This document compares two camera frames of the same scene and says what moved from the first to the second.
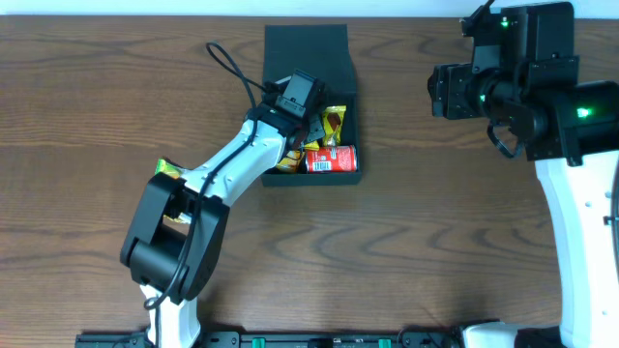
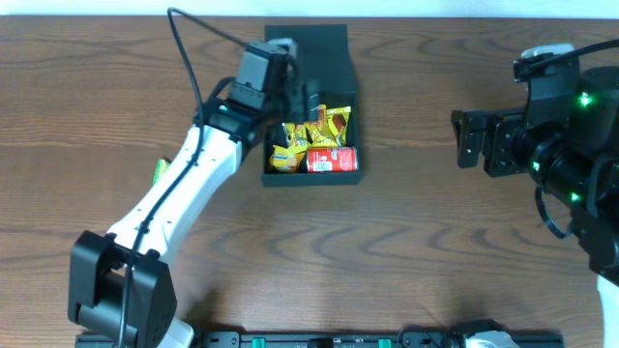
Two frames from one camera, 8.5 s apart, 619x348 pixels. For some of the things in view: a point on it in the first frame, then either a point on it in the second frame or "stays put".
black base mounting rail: [286, 339] stays put
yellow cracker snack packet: [289, 163] stays put
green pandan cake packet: [167, 168] stays put
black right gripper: [439, 90] -> [496, 143]
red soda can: [332, 159] stays put
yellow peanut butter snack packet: [312, 146] -> [320, 132]
